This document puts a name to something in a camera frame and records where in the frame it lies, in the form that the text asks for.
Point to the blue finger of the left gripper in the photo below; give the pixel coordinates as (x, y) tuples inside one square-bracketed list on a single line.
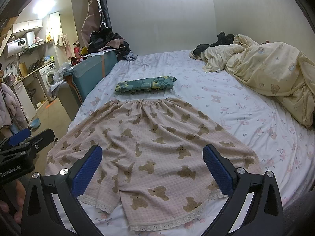
[(19, 137)]

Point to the white washing machine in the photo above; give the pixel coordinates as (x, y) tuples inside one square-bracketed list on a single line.
[(45, 76)]

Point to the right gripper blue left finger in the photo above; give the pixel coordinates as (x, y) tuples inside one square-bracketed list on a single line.
[(40, 215)]

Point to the white water heater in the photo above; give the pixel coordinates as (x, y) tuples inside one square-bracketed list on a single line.
[(15, 47)]

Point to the cream bear print duvet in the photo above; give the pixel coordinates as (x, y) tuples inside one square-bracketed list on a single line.
[(277, 69)]

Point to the folded green patterned cloth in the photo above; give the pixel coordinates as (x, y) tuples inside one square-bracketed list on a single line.
[(154, 84)]

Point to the person's left hand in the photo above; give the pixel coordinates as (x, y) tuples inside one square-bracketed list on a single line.
[(15, 193)]

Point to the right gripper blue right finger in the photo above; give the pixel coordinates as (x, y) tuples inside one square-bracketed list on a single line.
[(265, 213)]

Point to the pink puffer jacket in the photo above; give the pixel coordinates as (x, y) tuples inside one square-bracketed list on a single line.
[(14, 106)]

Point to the pink bear print pants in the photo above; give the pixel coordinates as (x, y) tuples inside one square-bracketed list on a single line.
[(152, 160)]

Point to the floral white bed sheet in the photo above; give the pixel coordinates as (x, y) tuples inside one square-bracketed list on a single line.
[(282, 144)]

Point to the pile of dark clothes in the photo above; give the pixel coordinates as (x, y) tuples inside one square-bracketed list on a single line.
[(107, 39)]

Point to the pink hanging curtain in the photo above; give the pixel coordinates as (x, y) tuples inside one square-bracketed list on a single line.
[(91, 22)]

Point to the blue plastic basin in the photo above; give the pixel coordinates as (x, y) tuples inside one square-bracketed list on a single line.
[(35, 123)]

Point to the black clothes on bed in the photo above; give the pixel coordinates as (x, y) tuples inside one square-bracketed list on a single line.
[(222, 39)]

